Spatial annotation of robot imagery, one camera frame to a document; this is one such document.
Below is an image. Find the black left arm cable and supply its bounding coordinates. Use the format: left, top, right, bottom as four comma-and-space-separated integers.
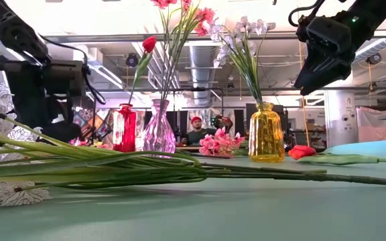
38, 33, 107, 105

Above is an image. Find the person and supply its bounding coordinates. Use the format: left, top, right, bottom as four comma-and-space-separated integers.
181, 116, 219, 147

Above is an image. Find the white pillar with sticker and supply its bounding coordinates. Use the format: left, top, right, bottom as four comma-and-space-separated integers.
323, 89, 361, 148

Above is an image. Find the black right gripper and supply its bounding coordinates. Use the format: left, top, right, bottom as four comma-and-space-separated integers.
294, 10, 375, 96

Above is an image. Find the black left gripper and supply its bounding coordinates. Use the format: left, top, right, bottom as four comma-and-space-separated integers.
0, 56, 82, 143

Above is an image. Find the white leaf-pattern cloth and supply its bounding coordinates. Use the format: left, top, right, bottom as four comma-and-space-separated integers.
186, 107, 236, 145

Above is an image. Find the silver round ventilation duct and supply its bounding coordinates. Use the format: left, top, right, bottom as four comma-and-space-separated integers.
188, 45, 221, 107

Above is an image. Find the black metal rig frame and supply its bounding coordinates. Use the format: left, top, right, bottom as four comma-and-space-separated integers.
85, 86, 226, 148

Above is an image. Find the black background screen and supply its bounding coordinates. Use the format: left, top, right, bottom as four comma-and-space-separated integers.
245, 102, 290, 135

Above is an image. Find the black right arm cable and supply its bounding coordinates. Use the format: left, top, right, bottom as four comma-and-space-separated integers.
287, 0, 325, 28

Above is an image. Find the slanted silver duct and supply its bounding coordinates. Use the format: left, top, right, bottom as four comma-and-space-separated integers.
352, 37, 386, 64

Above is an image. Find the yellow hanging cord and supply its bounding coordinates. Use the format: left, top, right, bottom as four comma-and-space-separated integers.
298, 39, 311, 148

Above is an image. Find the pink artificial flower bunch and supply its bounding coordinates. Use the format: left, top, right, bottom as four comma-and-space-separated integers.
68, 139, 113, 150
198, 127, 250, 159
151, 0, 218, 101

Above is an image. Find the green table mat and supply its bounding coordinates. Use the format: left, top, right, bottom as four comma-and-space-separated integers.
0, 139, 386, 241

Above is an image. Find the red ribbed glass vase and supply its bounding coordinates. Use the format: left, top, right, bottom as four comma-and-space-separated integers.
112, 102, 137, 153

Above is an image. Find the pale pink cloth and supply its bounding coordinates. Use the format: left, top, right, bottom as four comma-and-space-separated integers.
356, 105, 386, 141

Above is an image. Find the yellow ribbed glass vase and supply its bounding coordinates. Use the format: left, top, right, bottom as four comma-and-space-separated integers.
248, 102, 286, 164

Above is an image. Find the colourful patterned cloth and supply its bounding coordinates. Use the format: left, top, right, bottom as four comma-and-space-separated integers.
73, 106, 115, 145

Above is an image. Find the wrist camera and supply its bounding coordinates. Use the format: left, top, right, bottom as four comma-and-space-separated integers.
42, 60, 87, 98
305, 16, 344, 52

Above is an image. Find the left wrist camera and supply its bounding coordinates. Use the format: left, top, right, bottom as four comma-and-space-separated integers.
42, 60, 87, 98

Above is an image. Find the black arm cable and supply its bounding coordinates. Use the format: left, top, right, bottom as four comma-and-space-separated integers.
287, 0, 325, 28
38, 33, 107, 105

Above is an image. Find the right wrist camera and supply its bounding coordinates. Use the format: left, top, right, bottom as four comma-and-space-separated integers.
305, 16, 344, 52

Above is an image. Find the grey ceiling beam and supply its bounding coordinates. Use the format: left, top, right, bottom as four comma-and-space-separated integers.
42, 31, 301, 46

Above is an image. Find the black ceiling spotlight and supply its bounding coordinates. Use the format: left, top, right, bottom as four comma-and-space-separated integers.
366, 52, 383, 66
125, 52, 139, 68

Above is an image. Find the white artificial flower bunch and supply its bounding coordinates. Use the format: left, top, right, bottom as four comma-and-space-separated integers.
0, 82, 386, 208
211, 15, 277, 104

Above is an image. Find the white ceiling duct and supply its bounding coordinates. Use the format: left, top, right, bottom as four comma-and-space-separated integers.
78, 44, 127, 90

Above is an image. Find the pink faceted glass vase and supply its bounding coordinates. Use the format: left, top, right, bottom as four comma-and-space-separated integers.
141, 98, 177, 155

